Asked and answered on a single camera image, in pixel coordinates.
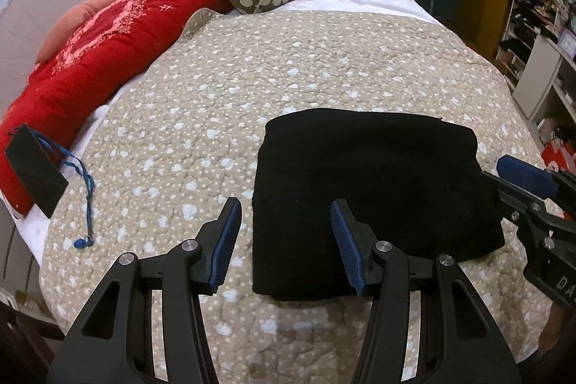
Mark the round white headboard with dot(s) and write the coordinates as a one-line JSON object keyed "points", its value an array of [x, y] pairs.
{"points": [[24, 25]]}

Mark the pink pillow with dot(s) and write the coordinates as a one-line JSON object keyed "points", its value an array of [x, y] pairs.
{"points": [[66, 25]]}

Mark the cluttered white shelf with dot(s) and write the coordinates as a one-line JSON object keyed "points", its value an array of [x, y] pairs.
{"points": [[536, 54]]}

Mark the beige spotted quilt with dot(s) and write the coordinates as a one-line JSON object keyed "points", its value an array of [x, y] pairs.
{"points": [[186, 136]]}

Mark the black pouch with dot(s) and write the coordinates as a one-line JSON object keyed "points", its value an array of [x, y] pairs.
{"points": [[34, 162]]}

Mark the black pants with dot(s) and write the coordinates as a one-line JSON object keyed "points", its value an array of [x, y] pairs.
{"points": [[413, 179]]}

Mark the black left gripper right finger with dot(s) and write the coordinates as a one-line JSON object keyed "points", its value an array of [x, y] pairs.
{"points": [[459, 340]]}

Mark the red comforter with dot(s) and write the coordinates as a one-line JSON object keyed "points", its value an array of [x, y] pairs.
{"points": [[102, 55]]}

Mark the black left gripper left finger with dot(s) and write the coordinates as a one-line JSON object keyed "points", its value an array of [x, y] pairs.
{"points": [[110, 340]]}

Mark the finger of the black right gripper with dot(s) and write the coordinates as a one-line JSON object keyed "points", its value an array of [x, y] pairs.
{"points": [[532, 179]]}

